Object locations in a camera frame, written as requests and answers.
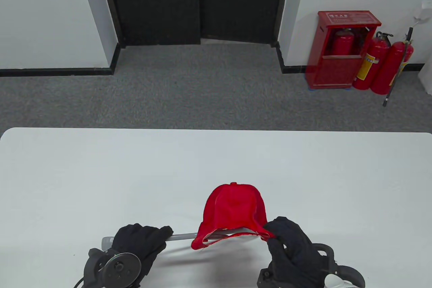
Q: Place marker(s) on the red fire extinguisher right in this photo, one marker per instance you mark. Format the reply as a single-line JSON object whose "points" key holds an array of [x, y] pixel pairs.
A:
{"points": [[393, 83]]}

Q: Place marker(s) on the white bag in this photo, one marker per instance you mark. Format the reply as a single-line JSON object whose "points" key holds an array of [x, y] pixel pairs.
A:
{"points": [[427, 78]]}

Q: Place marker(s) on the person's left hand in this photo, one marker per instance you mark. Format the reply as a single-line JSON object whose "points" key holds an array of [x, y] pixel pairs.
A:
{"points": [[138, 239]]}

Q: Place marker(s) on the gray right hand controller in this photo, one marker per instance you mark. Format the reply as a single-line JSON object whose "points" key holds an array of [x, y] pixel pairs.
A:
{"points": [[337, 281]]}

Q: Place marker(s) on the black door leaf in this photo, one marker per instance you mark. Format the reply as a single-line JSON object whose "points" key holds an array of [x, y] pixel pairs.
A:
{"points": [[241, 1], [155, 4]]}

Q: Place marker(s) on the gray left hand controller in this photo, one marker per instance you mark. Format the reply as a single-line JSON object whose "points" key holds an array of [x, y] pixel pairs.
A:
{"points": [[118, 269]]}

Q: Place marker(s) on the red baseball cap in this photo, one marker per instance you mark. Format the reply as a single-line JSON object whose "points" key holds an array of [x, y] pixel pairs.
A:
{"points": [[233, 207]]}

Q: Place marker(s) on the white paper tag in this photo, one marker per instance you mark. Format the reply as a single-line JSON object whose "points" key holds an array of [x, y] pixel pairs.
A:
{"points": [[423, 12]]}

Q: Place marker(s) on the person's right hand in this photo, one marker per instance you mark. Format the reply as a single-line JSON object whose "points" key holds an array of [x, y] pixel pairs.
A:
{"points": [[297, 261]]}

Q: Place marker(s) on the red fire extinguisher cabinet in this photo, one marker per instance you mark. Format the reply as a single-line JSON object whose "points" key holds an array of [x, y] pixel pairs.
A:
{"points": [[334, 72]]}

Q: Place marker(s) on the gray hand controller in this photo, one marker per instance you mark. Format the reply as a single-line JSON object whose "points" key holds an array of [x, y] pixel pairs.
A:
{"points": [[118, 269], [337, 281]]}

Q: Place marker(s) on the red fire extinguisher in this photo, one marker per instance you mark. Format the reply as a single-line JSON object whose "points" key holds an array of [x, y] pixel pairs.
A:
{"points": [[371, 61], [388, 72], [393, 83], [342, 43]]}

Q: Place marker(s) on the gray hanger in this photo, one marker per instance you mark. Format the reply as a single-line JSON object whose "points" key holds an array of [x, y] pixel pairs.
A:
{"points": [[182, 235]]}

